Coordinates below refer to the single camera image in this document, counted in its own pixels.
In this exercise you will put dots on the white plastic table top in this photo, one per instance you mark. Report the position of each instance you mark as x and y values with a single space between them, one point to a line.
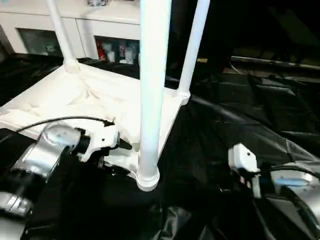
75 100

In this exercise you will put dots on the white plastic table leg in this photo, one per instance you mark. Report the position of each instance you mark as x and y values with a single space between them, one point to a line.
152 75
62 35
192 45

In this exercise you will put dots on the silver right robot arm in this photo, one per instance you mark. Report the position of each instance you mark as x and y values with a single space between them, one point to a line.
300 190

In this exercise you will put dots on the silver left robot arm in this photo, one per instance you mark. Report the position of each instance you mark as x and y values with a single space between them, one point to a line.
45 150

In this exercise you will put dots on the black mat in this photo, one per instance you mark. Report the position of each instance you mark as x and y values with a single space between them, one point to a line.
240 125

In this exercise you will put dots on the patterned white cup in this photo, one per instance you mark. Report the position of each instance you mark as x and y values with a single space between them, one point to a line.
121 52

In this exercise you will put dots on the white cabinet with glass doors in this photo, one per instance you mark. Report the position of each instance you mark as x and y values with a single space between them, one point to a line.
87 35

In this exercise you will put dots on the small yellow label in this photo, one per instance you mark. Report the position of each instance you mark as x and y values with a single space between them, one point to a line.
202 60

